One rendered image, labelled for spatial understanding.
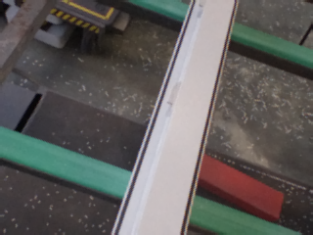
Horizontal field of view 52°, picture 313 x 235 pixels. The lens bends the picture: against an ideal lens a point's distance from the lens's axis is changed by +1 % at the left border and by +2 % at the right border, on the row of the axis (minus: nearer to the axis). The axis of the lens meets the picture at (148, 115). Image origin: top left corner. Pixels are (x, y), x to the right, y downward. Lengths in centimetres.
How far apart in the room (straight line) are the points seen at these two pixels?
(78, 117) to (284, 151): 113
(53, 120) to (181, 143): 44
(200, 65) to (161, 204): 20
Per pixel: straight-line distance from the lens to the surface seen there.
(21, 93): 83
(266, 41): 63
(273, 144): 164
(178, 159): 36
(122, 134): 75
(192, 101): 40
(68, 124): 75
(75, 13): 134
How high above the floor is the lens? 126
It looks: 59 degrees down
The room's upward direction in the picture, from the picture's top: 22 degrees clockwise
